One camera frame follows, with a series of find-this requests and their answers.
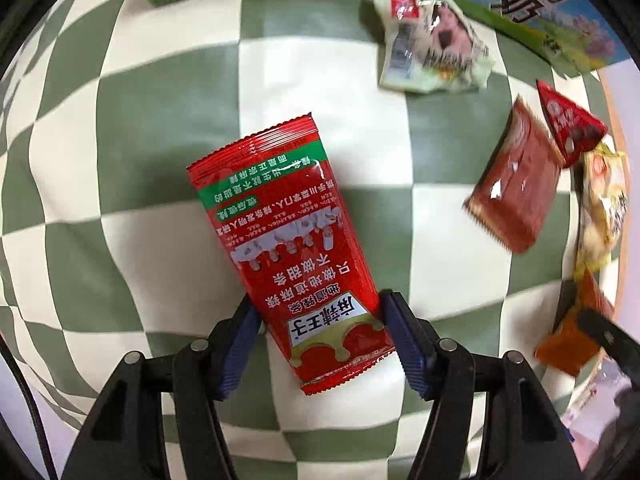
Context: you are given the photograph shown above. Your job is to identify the dark red small packet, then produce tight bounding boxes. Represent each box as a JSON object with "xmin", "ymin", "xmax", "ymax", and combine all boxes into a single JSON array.
[{"xmin": 462, "ymin": 95, "xmax": 567, "ymax": 256}]

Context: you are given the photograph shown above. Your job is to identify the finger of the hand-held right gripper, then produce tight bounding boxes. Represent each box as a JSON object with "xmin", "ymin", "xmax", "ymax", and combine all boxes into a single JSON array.
[{"xmin": 576, "ymin": 307, "xmax": 640, "ymax": 377}]

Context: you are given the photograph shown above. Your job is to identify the orange snack packet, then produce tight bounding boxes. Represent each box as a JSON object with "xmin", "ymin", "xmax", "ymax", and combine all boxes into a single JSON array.
[{"xmin": 534, "ymin": 269, "xmax": 619, "ymax": 377}]

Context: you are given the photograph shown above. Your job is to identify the cardboard box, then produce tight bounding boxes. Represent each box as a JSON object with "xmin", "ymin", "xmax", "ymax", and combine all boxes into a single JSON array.
[{"xmin": 122, "ymin": 0, "xmax": 632, "ymax": 79}]

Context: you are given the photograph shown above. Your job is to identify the red triangular snack packet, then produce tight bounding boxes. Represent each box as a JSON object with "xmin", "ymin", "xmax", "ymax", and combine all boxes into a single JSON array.
[{"xmin": 536, "ymin": 79, "xmax": 609, "ymax": 169}]

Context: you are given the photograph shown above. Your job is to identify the long red snack packet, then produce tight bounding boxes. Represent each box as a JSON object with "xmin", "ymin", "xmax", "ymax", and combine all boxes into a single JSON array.
[{"xmin": 186, "ymin": 111, "xmax": 397, "ymax": 397}]

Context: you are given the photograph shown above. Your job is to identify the green checkered mat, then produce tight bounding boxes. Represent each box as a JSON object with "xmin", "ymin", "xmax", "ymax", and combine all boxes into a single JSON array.
[{"xmin": 0, "ymin": 0, "xmax": 640, "ymax": 480}]

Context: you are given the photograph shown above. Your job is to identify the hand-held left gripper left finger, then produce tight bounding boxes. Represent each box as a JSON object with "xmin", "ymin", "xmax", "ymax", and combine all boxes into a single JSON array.
[{"xmin": 60, "ymin": 294, "xmax": 262, "ymax": 480}]

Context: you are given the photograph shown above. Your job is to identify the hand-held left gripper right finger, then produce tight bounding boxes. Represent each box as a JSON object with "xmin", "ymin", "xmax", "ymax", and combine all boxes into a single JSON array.
[{"xmin": 379, "ymin": 288, "xmax": 584, "ymax": 480}]

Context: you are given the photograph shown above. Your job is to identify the yellow panda snack packet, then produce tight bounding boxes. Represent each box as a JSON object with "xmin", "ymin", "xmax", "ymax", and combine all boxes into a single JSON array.
[{"xmin": 571, "ymin": 139, "xmax": 632, "ymax": 282}]

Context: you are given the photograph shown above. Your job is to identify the black cable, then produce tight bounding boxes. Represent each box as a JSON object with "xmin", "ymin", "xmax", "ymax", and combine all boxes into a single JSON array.
[{"xmin": 0, "ymin": 332, "xmax": 57, "ymax": 480}]

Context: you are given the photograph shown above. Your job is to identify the pale green candy packet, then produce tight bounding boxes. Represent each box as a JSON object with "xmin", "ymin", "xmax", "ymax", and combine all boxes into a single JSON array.
[{"xmin": 372, "ymin": 0, "xmax": 497, "ymax": 96}]

